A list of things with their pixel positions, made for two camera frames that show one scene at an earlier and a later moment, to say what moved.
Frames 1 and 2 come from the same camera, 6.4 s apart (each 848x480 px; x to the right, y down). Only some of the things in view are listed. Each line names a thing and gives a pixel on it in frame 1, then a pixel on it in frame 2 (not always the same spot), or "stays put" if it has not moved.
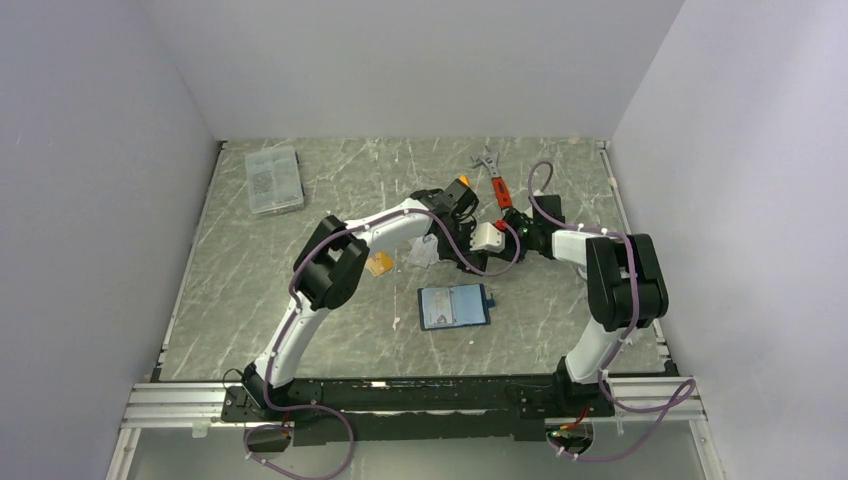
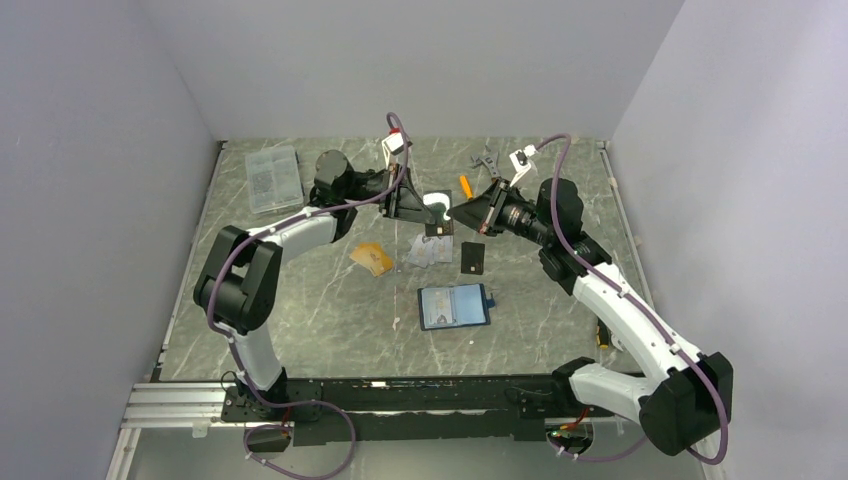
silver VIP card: (437, 308) stays put
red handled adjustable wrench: (492, 165) stays put
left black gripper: (465, 250) to (407, 205)
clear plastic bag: (424, 251) stays put
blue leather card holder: (452, 307) stays put
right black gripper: (510, 250) to (483, 212)
